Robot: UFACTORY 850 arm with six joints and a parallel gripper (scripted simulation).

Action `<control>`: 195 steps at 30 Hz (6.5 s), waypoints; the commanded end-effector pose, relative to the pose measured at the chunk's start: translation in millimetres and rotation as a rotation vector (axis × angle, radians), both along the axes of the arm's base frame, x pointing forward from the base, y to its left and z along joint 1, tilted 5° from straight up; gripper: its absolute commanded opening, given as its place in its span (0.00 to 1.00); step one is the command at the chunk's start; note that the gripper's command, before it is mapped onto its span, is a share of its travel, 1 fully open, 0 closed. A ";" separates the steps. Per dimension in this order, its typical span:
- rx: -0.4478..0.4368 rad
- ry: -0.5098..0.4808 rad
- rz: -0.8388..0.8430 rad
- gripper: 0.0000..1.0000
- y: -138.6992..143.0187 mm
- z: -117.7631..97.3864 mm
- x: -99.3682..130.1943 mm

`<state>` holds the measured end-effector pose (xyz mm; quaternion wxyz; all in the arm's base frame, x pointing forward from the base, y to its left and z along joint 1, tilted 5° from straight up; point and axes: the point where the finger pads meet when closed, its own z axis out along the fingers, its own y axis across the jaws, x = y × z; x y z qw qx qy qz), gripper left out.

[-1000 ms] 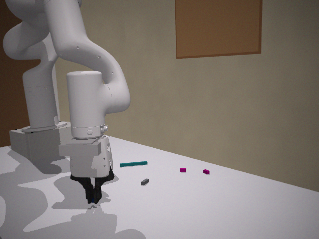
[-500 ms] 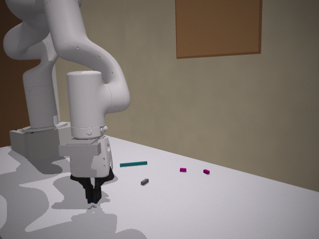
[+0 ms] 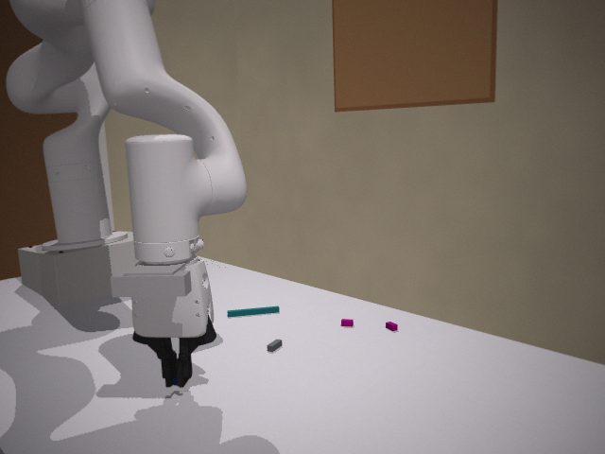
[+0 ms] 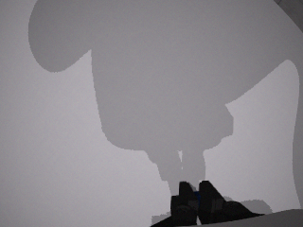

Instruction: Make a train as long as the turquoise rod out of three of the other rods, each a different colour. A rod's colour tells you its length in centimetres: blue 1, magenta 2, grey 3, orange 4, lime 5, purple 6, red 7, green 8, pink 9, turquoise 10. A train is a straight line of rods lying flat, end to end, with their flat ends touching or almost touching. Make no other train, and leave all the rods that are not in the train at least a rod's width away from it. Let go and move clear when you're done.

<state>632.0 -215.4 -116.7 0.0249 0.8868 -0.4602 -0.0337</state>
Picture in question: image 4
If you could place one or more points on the small blue cube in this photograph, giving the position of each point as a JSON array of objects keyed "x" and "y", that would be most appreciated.
[{"x": 198, "y": 196}]

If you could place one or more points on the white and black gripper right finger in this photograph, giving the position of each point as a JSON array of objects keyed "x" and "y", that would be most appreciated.
[{"x": 214, "y": 209}]

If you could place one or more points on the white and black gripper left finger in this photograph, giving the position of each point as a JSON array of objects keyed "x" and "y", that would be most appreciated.
[{"x": 181, "y": 215}]

